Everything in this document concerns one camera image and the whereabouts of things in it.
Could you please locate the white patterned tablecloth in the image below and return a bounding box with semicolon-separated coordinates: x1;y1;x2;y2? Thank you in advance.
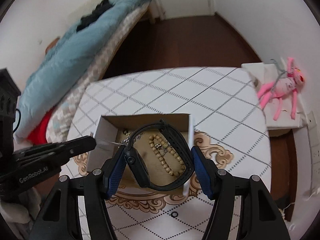
62;67;271;239

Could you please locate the white cardboard box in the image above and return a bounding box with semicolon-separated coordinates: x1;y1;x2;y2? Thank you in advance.
87;113;194;199

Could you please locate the wooden bed frame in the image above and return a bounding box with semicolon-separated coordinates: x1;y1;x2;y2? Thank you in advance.
146;4;159;24

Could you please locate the pink panther plush toy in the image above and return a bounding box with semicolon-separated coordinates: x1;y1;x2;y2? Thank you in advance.
257;57;305;121

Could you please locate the white power strip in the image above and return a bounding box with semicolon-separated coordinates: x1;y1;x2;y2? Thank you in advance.
307;111;319;194

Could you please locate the white side box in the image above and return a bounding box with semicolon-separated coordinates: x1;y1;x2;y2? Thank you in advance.
241;58;308;130

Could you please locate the red sheet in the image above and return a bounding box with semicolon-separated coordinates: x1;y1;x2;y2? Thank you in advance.
27;108;54;145

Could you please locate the brown object behind quilt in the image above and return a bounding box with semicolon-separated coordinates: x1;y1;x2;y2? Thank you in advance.
45;37;60;54

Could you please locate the checkered grey white blanket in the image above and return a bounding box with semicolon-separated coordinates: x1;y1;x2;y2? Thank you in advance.
45;3;149;142

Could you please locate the teal quilt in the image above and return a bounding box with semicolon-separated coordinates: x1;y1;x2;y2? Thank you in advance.
14;0;152;142

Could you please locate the black clothing on bed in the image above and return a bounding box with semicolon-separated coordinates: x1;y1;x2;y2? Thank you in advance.
76;0;113;32

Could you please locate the wooden bead bracelet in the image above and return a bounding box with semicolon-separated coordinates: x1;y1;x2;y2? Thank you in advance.
149;134;187;177

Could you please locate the silver chain necklace in box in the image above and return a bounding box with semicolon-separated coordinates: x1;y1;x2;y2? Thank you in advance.
120;129;143;148

